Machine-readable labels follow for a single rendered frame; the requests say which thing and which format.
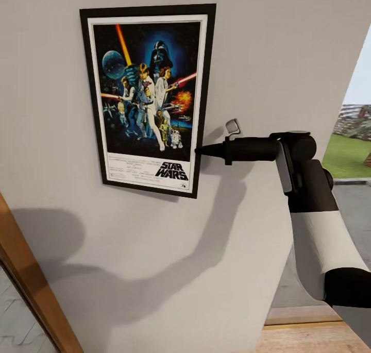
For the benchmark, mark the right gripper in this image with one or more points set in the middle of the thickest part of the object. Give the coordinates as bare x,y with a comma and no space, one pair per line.
240,149

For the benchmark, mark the door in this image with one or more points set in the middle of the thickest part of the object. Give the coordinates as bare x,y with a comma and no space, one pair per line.
31,319

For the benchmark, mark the poster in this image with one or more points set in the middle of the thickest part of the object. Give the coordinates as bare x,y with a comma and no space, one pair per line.
148,72

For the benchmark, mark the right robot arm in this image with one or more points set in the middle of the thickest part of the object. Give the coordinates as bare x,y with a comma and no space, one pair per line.
327,261

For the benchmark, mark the fixed window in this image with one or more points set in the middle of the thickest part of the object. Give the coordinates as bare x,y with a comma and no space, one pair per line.
348,159

